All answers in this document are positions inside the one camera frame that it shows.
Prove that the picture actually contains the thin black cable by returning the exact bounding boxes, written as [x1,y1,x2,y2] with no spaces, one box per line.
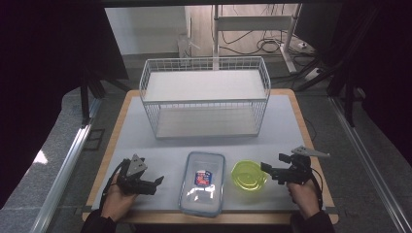
[303,116,319,143]

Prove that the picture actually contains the black curtain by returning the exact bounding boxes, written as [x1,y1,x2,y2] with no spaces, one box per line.
[0,0,130,209]
[326,0,412,167]

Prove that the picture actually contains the black floor cables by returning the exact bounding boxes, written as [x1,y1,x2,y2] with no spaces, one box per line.
[220,29,294,56]

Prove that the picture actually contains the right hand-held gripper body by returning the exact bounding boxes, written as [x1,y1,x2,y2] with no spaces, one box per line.
[271,146,330,185]

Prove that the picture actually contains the person's left hand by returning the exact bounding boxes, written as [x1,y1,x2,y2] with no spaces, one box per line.
[101,176,139,222]

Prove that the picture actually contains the clear plastic lidded container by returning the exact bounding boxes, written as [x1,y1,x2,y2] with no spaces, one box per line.
[178,150,226,217]

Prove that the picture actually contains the hand-held gripper cable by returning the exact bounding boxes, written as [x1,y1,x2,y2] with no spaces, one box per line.
[99,160,125,210]
[310,167,325,211]

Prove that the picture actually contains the green translucent bowl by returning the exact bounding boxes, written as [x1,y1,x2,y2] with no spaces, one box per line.
[230,159,269,192]

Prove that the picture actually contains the white wire two-tier rack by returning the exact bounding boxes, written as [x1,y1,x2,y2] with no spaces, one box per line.
[139,56,272,140]

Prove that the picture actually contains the right hand-held gripper cable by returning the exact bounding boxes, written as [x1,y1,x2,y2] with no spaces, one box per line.
[310,167,325,211]

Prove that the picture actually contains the person's right hand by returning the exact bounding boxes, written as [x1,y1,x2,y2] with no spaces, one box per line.
[286,180,321,219]

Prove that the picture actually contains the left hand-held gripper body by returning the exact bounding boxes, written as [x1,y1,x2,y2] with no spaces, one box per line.
[116,154,156,196]

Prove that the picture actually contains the aluminium rail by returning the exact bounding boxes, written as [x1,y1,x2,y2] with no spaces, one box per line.
[327,96,412,233]
[29,96,102,233]

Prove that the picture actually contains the white power strip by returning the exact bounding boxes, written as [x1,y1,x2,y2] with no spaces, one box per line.
[303,67,324,83]

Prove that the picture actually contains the white metal desk frame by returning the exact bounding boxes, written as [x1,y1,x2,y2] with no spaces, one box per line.
[212,4,301,74]

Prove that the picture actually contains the black metal stand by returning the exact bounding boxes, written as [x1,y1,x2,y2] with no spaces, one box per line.
[80,68,131,126]

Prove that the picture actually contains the left hand-held gripper cable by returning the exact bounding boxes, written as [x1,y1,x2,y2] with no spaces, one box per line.
[99,160,125,210]

